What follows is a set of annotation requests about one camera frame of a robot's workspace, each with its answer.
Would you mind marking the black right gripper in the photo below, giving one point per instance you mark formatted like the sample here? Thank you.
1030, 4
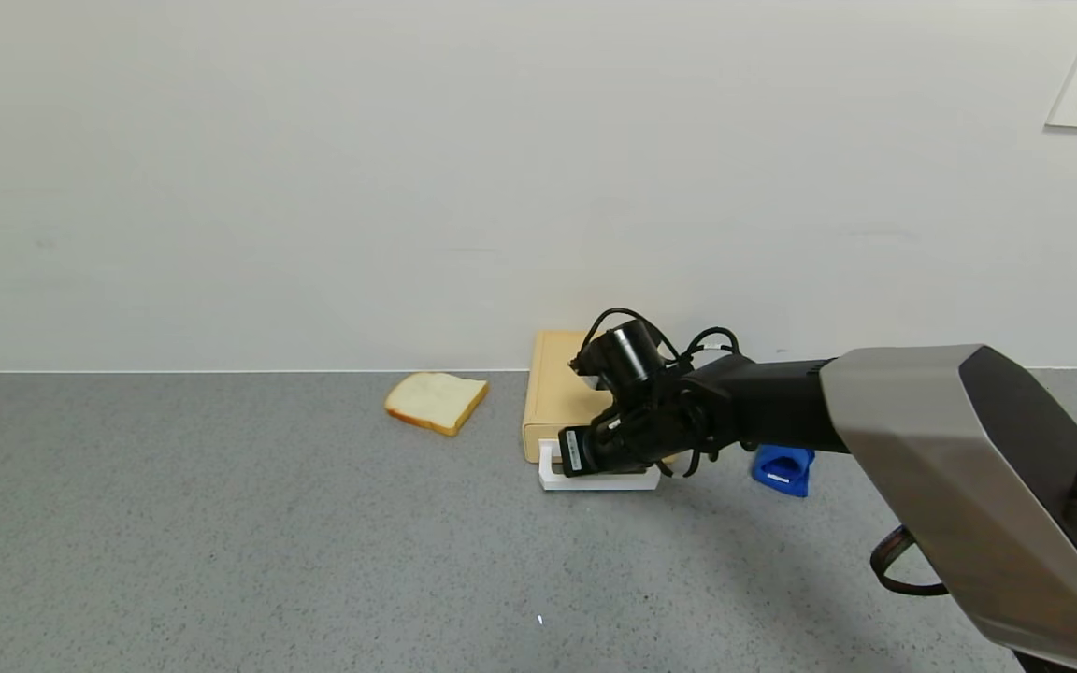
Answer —
574, 452

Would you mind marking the blue rolled cloth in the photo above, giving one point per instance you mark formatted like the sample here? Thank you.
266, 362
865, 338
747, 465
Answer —
782, 465

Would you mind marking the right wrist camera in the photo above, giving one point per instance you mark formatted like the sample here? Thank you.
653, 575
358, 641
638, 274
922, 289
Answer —
595, 379

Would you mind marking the white bread slice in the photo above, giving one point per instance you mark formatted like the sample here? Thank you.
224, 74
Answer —
434, 400

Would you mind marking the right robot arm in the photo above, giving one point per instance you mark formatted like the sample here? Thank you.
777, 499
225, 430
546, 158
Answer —
922, 421

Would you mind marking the yellow drawer cabinet housing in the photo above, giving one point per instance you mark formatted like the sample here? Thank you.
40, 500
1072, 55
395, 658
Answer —
557, 383

